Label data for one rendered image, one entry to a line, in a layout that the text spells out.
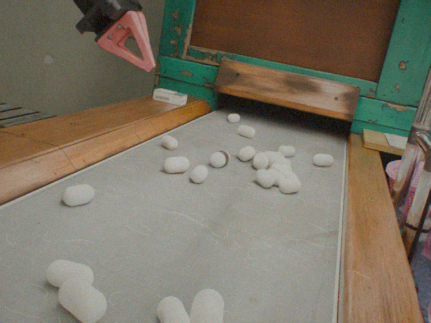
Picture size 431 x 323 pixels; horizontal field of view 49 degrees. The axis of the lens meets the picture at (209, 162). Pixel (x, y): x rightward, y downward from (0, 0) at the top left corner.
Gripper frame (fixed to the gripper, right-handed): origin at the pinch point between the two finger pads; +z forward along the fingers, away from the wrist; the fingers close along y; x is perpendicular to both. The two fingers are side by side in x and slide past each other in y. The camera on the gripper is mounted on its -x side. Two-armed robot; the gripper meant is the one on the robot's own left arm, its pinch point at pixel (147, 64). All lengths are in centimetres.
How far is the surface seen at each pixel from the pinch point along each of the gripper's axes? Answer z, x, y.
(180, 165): 14.3, 2.0, -8.2
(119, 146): 6.9, 8.9, -5.0
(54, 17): -72, 63, 120
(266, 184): 22.9, -4.4, -4.8
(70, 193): 10.5, 4.8, -25.9
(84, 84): -43, 71, 121
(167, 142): 10.1, 5.7, 1.5
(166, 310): 21.8, -4.6, -38.5
